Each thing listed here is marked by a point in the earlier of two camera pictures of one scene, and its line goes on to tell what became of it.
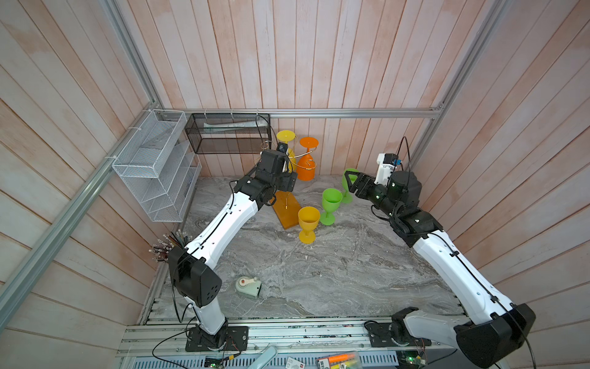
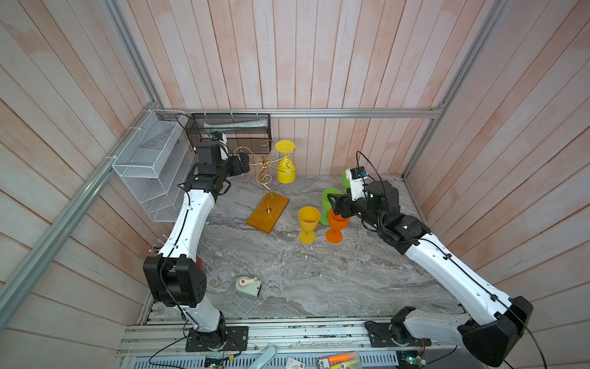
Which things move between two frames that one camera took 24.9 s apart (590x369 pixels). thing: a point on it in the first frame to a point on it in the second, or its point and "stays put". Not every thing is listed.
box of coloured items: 343,360 stays put
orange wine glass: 306,166 to 337,224
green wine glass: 331,198 stays put
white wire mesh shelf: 159,164 stays put
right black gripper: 366,182 to 345,202
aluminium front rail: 286,336 stays put
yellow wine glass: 308,217 stays put
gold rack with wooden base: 286,208 to 267,213
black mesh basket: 229,133 stays put
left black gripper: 288,181 to 237,168
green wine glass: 348,196 stays put
